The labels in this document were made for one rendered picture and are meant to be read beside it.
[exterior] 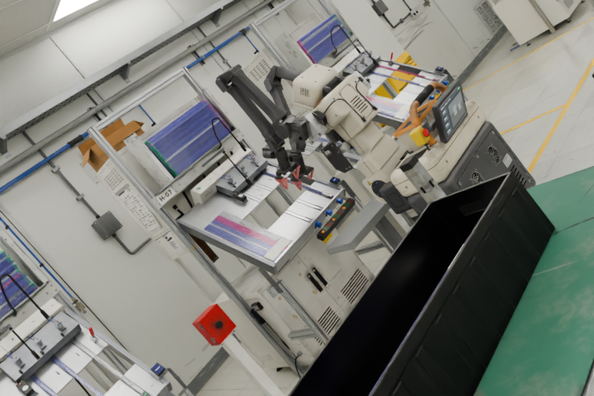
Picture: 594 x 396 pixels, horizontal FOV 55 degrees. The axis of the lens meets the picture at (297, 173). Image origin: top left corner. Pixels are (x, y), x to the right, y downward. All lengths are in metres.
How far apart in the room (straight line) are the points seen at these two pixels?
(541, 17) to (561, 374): 6.59
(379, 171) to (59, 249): 2.74
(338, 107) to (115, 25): 3.27
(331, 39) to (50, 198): 2.44
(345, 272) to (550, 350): 2.93
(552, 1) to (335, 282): 4.56
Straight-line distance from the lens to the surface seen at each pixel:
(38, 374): 2.92
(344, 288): 3.58
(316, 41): 4.36
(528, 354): 0.75
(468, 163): 2.52
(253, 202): 3.36
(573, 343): 0.72
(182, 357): 4.81
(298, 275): 3.41
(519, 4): 7.23
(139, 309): 4.73
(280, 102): 3.14
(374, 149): 2.72
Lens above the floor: 1.36
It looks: 7 degrees down
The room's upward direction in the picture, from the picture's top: 39 degrees counter-clockwise
